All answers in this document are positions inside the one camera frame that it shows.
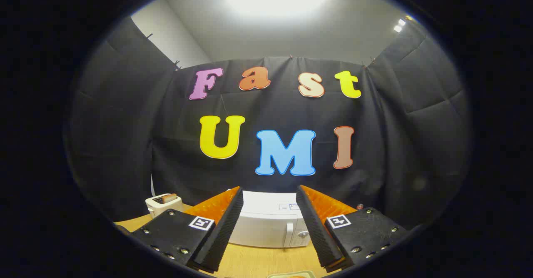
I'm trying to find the white microwave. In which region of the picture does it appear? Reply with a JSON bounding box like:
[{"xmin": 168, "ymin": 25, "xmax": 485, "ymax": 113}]
[{"xmin": 228, "ymin": 190, "xmax": 311, "ymax": 248}]

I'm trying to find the black backdrop cloth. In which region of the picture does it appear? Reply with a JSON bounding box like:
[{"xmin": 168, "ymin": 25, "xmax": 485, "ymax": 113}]
[{"xmin": 67, "ymin": 15, "xmax": 473, "ymax": 230}]

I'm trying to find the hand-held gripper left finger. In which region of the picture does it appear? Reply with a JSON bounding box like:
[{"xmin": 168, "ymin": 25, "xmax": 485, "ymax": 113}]
[{"xmin": 131, "ymin": 186, "xmax": 244, "ymax": 273}]

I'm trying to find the cream toaster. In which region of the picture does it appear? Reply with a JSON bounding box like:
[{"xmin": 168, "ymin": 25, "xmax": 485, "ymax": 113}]
[{"xmin": 145, "ymin": 193, "xmax": 184, "ymax": 219}]

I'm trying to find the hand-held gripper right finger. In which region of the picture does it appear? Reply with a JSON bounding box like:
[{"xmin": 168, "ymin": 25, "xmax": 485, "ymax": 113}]
[{"xmin": 296, "ymin": 185, "xmax": 409, "ymax": 273}]

